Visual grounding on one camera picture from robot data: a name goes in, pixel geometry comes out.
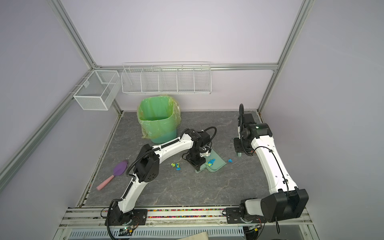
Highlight green trash bin with bag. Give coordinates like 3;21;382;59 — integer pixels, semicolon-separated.
137;96;181;144

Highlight long white wire basket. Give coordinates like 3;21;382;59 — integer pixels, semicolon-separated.
121;62;212;95

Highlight green blue scrap centre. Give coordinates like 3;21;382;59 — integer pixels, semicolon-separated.
171;163;181;171

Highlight blue scraps near right gripper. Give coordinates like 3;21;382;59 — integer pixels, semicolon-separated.
207;158;233;169

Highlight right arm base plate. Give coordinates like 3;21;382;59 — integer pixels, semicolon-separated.
222;207;266;224

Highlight mint green dustpan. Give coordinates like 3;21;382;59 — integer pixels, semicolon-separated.
195;150;227;173

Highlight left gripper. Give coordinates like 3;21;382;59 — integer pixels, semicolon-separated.
187;148;207;171

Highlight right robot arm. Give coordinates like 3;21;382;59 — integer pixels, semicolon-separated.
234;104;309;223

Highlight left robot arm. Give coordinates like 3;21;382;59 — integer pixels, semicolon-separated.
105;127;217;219

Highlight purple pink scoop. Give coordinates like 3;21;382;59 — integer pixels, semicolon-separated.
96;160;128;191

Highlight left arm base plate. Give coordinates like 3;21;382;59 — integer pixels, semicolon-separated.
105;209;148;226

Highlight small white wire basket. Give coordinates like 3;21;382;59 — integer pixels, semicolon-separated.
74;70;121;111

